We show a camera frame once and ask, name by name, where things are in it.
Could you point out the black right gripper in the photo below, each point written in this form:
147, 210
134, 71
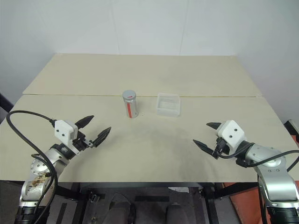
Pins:
222, 148

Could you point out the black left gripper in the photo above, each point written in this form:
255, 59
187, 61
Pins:
80, 142

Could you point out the white plastic jar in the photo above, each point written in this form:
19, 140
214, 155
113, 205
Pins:
131, 108

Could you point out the grey cap with red mark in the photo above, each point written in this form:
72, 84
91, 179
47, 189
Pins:
129, 94

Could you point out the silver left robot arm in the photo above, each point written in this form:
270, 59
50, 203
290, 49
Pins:
39, 166

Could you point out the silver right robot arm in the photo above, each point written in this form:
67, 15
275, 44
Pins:
275, 177

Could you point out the clear plastic container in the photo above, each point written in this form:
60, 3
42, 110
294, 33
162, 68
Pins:
168, 105

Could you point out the red-orange mat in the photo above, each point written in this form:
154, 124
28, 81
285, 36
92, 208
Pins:
245, 203

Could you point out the black object beside table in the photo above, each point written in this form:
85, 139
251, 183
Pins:
5, 105

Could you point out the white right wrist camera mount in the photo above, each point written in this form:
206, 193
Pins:
231, 134

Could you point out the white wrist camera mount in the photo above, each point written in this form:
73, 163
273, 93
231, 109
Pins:
231, 134
63, 130

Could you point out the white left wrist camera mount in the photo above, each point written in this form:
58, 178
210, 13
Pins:
63, 130

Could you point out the black table frame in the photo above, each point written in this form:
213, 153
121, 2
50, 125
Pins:
210, 205

